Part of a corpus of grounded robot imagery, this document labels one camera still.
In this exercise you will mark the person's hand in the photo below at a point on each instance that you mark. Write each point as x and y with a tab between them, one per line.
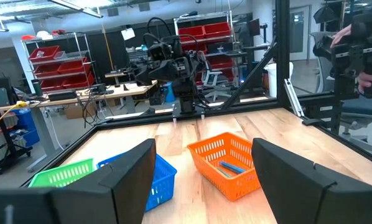
341	34
364	79

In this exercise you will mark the orange plastic basket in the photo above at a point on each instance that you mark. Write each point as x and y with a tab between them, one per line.
204	155

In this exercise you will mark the black monitor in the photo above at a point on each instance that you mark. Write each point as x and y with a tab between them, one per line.
253	27

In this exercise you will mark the dark green tumbler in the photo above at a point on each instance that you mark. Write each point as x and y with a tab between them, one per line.
36	88

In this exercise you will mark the grey office chair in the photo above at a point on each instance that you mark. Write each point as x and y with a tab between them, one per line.
324	71

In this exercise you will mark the blue plastic basket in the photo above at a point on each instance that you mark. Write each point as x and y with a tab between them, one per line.
162	183

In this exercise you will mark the white paper sign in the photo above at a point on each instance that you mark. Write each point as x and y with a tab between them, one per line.
128	33

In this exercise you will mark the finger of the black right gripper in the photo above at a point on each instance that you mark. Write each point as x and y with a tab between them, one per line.
142	76
164	71

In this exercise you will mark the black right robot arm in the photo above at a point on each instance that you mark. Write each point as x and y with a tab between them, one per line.
186	93

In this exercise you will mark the green thin pen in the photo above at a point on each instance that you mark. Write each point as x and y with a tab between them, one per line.
225	173

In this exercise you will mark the white office chair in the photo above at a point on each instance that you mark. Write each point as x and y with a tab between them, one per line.
211	77

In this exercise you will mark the teal thin pen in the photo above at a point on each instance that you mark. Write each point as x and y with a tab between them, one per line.
235	167

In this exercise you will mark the green plastic basket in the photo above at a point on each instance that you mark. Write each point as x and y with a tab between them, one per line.
61	175

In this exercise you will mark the shelf rack with red bins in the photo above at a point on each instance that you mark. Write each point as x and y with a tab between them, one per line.
46	54
217	29

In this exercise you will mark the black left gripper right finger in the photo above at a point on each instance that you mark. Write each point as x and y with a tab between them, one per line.
313	199

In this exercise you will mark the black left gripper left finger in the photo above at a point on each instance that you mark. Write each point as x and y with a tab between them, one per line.
80	205

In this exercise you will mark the white waste bin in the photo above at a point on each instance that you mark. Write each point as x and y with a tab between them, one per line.
271	81

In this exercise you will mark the cardboard box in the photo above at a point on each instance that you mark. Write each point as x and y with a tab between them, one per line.
74	112

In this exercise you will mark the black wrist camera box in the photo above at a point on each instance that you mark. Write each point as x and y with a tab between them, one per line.
159	52

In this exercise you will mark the black aluminium table frame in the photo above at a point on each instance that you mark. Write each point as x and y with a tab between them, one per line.
282	46

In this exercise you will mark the wooden workbench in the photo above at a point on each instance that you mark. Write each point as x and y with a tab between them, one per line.
117	91

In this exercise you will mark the black equipment cart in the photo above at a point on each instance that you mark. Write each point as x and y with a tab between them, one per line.
5	152

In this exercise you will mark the silver aluminium bracket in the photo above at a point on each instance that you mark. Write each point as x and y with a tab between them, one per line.
293	99

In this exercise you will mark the glass door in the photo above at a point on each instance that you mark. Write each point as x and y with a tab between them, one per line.
298	34

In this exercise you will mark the blue barrel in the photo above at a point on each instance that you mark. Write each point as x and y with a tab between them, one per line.
24	121

